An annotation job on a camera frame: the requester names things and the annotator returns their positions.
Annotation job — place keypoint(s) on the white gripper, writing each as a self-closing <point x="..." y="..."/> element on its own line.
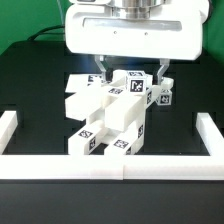
<point x="162" y="29"/>

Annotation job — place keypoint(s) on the white nut cube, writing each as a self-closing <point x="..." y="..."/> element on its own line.
<point x="165" y="98"/>
<point x="136" y="81"/>

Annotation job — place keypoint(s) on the white chair back frame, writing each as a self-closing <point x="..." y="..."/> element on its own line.
<point x="111" y="102"/>

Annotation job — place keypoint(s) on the white chair seat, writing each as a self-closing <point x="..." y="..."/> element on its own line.
<point x="112" y="133"/>

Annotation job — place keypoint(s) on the white U-shaped fence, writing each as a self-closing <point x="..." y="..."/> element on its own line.
<point x="210" y="167"/>

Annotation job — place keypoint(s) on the white marker base plate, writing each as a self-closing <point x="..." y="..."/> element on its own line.
<point x="77" y="82"/>

